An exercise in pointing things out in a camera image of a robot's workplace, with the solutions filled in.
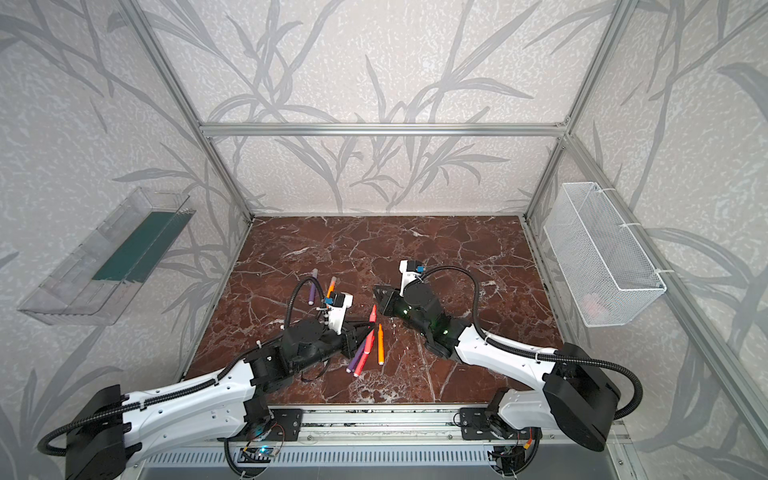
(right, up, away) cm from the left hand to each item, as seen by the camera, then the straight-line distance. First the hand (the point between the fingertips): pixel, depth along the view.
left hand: (375, 328), depth 73 cm
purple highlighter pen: (-23, +4, +26) cm, 35 cm away
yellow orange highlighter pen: (0, -9, +14) cm, 16 cm away
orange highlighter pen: (-17, +6, +26) cm, 32 cm away
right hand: (-1, +10, +3) cm, 10 cm away
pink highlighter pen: (0, +3, +1) cm, 3 cm away
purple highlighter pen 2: (-6, -12, +11) cm, 18 cm away
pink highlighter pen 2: (-2, -5, 0) cm, 6 cm away
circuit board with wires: (-29, -30, -1) cm, 42 cm away
